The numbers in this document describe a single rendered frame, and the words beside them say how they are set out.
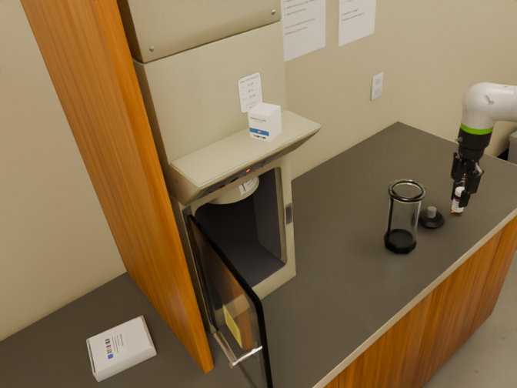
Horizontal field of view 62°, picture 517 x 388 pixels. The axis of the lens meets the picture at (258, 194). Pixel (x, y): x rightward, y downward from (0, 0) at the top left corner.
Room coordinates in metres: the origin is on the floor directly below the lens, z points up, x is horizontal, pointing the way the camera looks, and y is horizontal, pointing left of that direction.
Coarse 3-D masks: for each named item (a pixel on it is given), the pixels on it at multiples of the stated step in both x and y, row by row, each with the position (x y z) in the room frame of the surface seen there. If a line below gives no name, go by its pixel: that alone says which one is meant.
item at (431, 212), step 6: (426, 210) 1.12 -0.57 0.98; (432, 210) 1.08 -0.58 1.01; (420, 216) 1.09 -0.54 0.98; (426, 216) 1.09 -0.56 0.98; (432, 216) 1.08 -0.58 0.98; (438, 216) 1.08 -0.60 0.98; (420, 222) 1.08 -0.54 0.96; (426, 222) 1.06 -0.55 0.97; (432, 222) 1.06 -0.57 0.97; (438, 222) 1.06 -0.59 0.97; (426, 228) 1.07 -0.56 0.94; (432, 228) 1.06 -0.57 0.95
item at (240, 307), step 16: (192, 224) 0.70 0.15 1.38; (208, 240) 0.63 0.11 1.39; (208, 256) 0.64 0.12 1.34; (208, 272) 0.66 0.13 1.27; (224, 272) 0.57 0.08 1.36; (208, 288) 0.69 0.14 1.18; (224, 288) 0.59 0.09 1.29; (240, 288) 0.51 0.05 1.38; (224, 304) 0.61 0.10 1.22; (240, 304) 0.52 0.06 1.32; (256, 304) 0.47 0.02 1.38; (224, 320) 0.63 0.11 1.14; (240, 320) 0.53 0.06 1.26; (256, 320) 0.46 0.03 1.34; (224, 336) 0.66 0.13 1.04; (240, 336) 0.55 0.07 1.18; (256, 336) 0.47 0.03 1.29; (240, 352) 0.57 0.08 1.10; (256, 352) 0.48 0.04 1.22; (240, 368) 0.59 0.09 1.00; (256, 368) 0.50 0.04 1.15; (256, 384) 0.51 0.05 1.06
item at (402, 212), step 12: (396, 180) 1.06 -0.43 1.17; (408, 180) 1.05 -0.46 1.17; (396, 192) 1.05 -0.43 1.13; (408, 192) 1.05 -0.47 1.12; (420, 192) 1.01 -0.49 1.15; (396, 204) 0.99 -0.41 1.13; (408, 204) 0.97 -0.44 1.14; (420, 204) 0.98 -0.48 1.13; (396, 216) 0.98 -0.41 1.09; (408, 216) 0.97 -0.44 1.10; (396, 228) 0.98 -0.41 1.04; (408, 228) 0.97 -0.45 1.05; (396, 240) 0.97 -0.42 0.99; (408, 240) 0.97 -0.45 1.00
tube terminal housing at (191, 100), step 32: (256, 32) 0.88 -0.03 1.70; (160, 64) 0.76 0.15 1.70; (192, 64) 0.80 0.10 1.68; (224, 64) 0.84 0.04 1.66; (256, 64) 0.88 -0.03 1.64; (160, 96) 0.75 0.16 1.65; (192, 96) 0.79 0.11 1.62; (224, 96) 0.83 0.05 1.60; (160, 128) 0.74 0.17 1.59; (192, 128) 0.78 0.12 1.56; (224, 128) 0.82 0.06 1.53; (160, 160) 0.77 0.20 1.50; (288, 160) 0.92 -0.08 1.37; (224, 192) 0.81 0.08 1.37; (288, 192) 0.92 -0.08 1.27; (288, 224) 0.91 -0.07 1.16; (192, 256) 0.74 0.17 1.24; (288, 256) 0.91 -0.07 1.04; (256, 288) 0.84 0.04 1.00
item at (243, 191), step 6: (252, 180) 0.89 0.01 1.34; (258, 180) 0.92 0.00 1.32; (240, 186) 0.86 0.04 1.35; (246, 186) 0.87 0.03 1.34; (252, 186) 0.88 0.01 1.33; (228, 192) 0.85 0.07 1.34; (234, 192) 0.85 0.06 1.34; (240, 192) 0.85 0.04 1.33; (246, 192) 0.86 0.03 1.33; (252, 192) 0.87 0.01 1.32; (216, 198) 0.85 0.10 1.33; (222, 198) 0.84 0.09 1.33; (228, 198) 0.84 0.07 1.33; (234, 198) 0.84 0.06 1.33; (240, 198) 0.85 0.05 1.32
